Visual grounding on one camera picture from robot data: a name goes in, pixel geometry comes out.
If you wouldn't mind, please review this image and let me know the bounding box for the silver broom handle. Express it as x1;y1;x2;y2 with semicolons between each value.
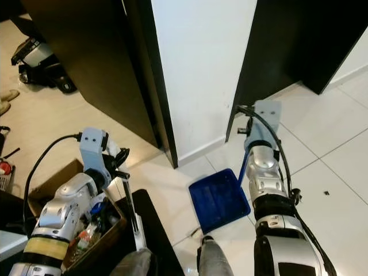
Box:
124;178;148;251

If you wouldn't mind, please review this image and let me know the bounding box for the blue plastic dustpan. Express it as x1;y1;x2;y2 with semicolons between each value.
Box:
188;147;252;235

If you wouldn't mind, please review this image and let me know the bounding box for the black floor mat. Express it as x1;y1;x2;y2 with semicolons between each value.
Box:
114;189;186;276

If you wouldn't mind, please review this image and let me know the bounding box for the brown cardboard box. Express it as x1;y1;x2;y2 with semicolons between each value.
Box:
28;159;129;272

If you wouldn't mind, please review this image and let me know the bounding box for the black wooden wardrobe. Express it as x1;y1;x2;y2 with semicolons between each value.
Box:
225;0;368;143

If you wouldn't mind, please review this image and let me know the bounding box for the red capped bottle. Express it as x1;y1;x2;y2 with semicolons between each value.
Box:
0;160;17;191

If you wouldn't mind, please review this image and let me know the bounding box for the tall black cabinet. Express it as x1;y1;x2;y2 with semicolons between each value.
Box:
20;0;179;168

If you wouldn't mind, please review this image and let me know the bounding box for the black grey vacuum cleaner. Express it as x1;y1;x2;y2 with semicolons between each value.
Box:
10;37;79;95

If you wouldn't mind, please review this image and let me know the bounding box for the grey right robot leg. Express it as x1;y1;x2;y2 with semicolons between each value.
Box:
197;235;235;276

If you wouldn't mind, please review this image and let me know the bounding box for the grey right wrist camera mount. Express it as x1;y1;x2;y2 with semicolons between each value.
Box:
244;100;283;153

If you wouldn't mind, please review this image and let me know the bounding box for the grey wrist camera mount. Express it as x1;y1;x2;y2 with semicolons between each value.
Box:
79;128;113;180
244;100;283;153

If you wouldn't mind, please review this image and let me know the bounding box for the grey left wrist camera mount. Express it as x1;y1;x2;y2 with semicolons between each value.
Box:
79;128;113;180

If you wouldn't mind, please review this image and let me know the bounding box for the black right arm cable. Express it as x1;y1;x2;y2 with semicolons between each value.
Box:
236;105;339;276

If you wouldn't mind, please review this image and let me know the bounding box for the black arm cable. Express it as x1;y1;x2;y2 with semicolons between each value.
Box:
236;105;339;276
23;133;82;225

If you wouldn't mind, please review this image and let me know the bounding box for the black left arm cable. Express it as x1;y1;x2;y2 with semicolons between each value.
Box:
23;133;82;225

